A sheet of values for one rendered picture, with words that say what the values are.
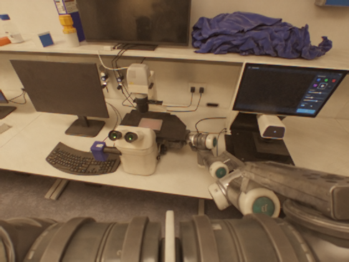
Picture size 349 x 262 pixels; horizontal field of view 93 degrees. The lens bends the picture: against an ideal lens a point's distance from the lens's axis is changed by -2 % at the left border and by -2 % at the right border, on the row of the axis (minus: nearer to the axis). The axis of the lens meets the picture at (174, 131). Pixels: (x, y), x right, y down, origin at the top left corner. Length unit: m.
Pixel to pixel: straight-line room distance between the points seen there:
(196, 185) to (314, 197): 0.76
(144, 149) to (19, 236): 0.64
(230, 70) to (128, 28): 0.79
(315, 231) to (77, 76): 1.12
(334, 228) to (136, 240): 0.23
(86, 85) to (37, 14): 0.97
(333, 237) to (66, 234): 0.31
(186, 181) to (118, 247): 0.80
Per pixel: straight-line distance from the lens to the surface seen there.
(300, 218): 0.30
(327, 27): 1.70
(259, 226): 0.28
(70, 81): 1.18
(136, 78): 0.87
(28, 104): 2.06
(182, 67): 1.42
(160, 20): 1.23
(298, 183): 0.32
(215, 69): 1.42
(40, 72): 1.29
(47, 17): 1.92
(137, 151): 0.87
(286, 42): 1.26
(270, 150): 1.07
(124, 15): 1.30
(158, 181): 1.00
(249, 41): 1.17
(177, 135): 0.95
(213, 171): 0.78
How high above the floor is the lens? 1.60
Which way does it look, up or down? 42 degrees down
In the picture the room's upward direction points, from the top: 1 degrees clockwise
